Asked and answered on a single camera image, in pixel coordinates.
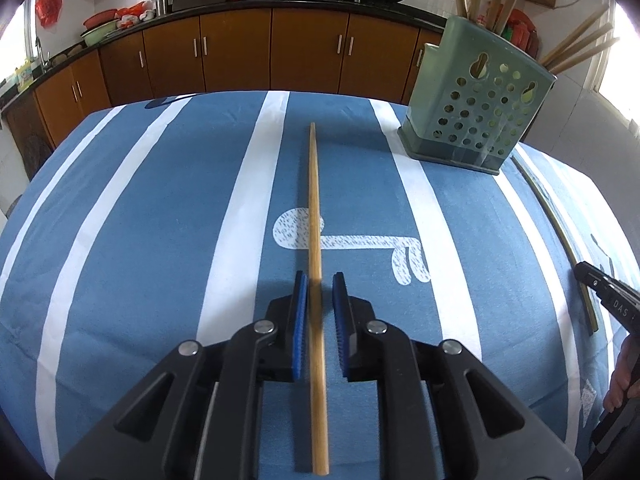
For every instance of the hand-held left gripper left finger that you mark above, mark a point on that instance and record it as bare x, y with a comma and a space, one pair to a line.
299, 330

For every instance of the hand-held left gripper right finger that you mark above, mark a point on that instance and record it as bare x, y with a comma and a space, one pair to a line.
340, 330

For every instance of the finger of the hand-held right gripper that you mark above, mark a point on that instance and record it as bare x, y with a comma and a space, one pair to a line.
607, 292

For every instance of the green perforated utensil holder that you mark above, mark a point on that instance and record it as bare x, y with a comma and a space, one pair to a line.
450, 60

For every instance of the person's right hand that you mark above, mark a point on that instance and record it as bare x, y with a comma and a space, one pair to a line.
625, 375

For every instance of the blue white striped cloth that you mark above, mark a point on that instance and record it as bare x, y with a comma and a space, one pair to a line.
175, 210

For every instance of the kitchen window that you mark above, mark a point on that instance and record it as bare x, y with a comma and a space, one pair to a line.
15, 45
625, 60

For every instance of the brown jar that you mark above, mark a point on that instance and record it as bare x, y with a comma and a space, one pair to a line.
535, 44

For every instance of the red box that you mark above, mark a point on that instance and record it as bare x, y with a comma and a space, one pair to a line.
520, 32

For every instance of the wooden base cabinets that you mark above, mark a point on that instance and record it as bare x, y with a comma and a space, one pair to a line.
235, 50

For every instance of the black kitchen countertop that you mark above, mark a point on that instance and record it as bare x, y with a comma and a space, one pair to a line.
280, 3

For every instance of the steel pot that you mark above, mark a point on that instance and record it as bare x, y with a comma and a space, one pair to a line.
162, 7

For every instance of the green basin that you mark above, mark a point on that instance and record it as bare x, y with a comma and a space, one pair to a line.
97, 36

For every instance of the red plastic bag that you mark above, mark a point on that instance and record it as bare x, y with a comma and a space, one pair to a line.
131, 12

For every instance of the red basin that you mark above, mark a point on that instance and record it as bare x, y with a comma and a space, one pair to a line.
100, 19

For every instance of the yellow green bottle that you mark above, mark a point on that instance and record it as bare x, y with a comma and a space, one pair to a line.
23, 75

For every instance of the sink faucet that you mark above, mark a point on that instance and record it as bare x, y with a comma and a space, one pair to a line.
40, 51

